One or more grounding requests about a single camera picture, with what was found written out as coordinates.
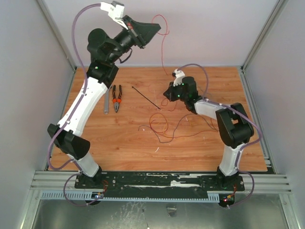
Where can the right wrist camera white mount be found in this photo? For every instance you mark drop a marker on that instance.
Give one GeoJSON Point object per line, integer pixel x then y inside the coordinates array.
{"type": "Point", "coordinates": [178, 77]}

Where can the orange black pliers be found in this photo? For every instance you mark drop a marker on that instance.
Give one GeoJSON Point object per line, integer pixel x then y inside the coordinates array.
{"type": "Point", "coordinates": [116, 99]}

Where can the grey slotted cable duct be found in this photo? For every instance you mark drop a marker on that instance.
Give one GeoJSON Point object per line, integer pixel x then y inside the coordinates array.
{"type": "Point", "coordinates": [90, 195]}

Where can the black zip tie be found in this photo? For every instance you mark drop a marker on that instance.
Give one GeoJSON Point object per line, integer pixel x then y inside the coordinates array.
{"type": "Point", "coordinates": [146, 98]}

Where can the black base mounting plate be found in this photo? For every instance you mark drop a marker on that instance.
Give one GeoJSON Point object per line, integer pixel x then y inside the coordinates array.
{"type": "Point", "coordinates": [99, 182]}

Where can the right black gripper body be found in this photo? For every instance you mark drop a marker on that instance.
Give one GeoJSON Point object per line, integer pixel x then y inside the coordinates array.
{"type": "Point", "coordinates": [171, 92]}

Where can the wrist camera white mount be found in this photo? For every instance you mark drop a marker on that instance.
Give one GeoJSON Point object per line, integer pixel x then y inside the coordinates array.
{"type": "Point", "coordinates": [115, 11]}
{"type": "Point", "coordinates": [178, 77]}

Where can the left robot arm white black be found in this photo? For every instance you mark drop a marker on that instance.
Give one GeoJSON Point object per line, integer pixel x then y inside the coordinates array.
{"type": "Point", "coordinates": [104, 51]}

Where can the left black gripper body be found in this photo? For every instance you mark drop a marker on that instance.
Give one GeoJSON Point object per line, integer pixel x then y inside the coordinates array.
{"type": "Point", "coordinates": [135, 38]}

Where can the silver adjustable wrench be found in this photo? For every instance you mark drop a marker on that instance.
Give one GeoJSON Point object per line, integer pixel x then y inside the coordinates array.
{"type": "Point", "coordinates": [106, 101]}

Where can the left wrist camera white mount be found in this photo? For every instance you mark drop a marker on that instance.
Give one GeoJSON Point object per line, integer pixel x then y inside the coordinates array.
{"type": "Point", "coordinates": [115, 11]}

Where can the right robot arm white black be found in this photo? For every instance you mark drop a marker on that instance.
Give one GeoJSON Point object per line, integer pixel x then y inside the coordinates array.
{"type": "Point", "coordinates": [234, 128]}

